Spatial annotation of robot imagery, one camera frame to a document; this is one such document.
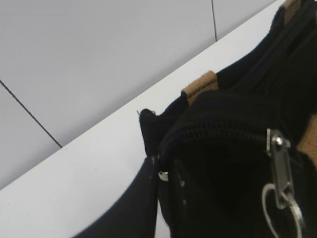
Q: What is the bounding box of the silver zipper pull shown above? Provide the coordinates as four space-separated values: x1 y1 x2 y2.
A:
262 128 306 238

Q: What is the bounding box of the tan rear bag handle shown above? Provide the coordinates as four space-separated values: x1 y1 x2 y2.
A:
181 0 305 104

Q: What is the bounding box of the tan bag handle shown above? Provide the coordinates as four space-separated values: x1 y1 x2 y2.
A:
181 0 305 104
297 114 317 167

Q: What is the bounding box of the black canvas tote bag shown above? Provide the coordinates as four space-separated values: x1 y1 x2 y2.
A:
139 0 317 238

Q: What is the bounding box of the tan front bag handle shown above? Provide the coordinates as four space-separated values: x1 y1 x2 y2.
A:
297 114 317 167

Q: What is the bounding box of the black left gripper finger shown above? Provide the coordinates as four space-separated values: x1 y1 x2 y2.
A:
81 156 159 238

